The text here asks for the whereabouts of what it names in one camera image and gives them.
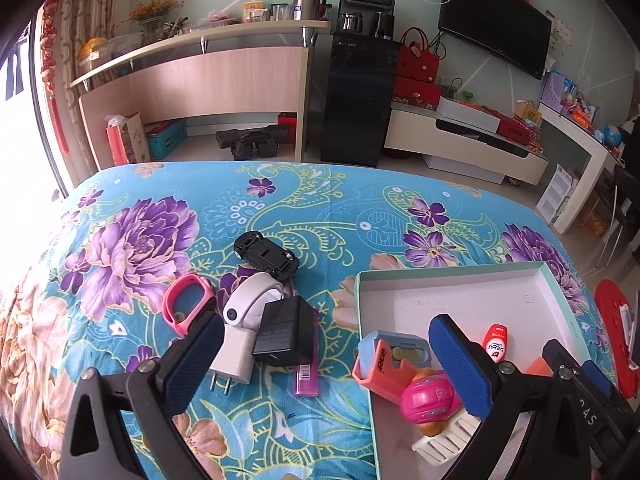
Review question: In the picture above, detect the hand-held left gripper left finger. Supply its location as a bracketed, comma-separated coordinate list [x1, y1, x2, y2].
[59, 311, 226, 480]

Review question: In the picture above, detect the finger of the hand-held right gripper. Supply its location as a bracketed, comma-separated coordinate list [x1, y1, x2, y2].
[543, 339, 626, 480]
[582, 360, 640, 461]

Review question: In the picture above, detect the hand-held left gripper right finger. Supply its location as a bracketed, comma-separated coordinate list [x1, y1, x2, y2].
[429, 314, 596, 480]

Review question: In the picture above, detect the red white tube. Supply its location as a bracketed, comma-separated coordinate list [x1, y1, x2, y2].
[482, 324, 509, 364]

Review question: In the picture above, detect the pink helmet toy figure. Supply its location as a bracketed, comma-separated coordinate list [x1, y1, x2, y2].
[400, 367, 464, 437]

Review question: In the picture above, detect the pink watch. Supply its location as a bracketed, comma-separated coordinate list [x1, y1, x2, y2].
[162, 272, 219, 334]

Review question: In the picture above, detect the teal cardboard box lid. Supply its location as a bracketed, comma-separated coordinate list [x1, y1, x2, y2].
[354, 261, 593, 480]

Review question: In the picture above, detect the white plug-in camera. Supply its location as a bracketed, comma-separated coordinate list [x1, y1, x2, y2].
[209, 271, 287, 394]

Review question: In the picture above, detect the black power adapter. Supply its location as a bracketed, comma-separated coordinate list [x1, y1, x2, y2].
[252, 295, 315, 366]

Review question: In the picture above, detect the purple lighter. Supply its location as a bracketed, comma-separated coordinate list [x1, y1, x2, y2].
[292, 305, 321, 397]

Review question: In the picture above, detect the black toy car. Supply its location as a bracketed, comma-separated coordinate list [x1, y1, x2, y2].
[233, 231, 300, 281]

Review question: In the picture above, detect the small white device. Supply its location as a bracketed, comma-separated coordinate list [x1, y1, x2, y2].
[619, 305, 633, 355]

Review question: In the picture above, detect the red stool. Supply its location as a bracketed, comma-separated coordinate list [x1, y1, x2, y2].
[595, 280, 640, 396]

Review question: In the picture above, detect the floral blanket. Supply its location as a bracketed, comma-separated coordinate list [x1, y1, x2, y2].
[0, 160, 621, 480]

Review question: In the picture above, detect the black chair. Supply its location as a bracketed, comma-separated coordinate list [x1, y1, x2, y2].
[597, 115, 640, 268]

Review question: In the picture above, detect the white printed carton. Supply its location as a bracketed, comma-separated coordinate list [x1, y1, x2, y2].
[537, 165, 581, 224]

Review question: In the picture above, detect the white television stand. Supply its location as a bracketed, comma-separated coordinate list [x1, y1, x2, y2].
[382, 100, 550, 186]

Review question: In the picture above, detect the black floor equipment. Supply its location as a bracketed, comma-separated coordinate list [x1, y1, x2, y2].
[215, 124, 292, 161]

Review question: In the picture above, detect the white desk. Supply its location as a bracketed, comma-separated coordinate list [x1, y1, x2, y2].
[537, 105, 624, 235]

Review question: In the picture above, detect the red paper bag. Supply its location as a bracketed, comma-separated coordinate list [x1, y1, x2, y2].
[105, 111, 151, 166]

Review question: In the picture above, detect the red patterned box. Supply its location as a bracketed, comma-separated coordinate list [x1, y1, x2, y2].
[497, 115, 544, 154]

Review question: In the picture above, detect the small red box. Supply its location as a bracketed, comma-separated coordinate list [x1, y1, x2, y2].
[276, 112, 299, 145]

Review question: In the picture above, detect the white flat box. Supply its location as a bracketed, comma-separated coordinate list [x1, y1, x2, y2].
[436, 96, 501, 134]

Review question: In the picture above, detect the yellow cardboard box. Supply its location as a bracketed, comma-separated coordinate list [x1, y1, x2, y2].
[515, 100, 544, 129]

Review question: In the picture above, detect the red gift box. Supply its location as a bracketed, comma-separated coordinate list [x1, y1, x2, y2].
[392, 77, 444, 110]

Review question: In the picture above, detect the wooden bar counter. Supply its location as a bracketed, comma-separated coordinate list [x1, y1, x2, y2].
[69, 20, 333, 163]

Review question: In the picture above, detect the black water dispenser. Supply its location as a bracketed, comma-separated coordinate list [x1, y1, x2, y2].
[320, 0, 404, 168]

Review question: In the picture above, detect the red handbag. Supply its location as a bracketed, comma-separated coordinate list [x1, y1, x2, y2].
[397, 27, 442, 84]

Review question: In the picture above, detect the yellow orange container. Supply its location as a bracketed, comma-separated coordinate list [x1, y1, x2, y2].
[79, 37, 111, 69]

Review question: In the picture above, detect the red hanging knot decoration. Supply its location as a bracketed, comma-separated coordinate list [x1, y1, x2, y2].
[42, 0, 71, 156]

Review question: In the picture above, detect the yellow flower vase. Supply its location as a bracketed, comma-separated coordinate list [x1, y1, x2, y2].
[129, 0, 186, 44]

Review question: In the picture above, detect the yellow snack box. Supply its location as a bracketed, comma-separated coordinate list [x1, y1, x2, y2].
[242, 1, 269, 24]

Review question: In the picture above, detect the patterned curtain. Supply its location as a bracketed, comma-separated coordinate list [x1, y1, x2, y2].
[55, 0, 137, 126]

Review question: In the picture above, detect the steel thermos jug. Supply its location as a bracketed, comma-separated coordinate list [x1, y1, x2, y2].
[292, 0, 329, 22]

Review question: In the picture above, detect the wall television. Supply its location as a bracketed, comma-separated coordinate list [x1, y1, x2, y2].
[437, 0, 553, 81]

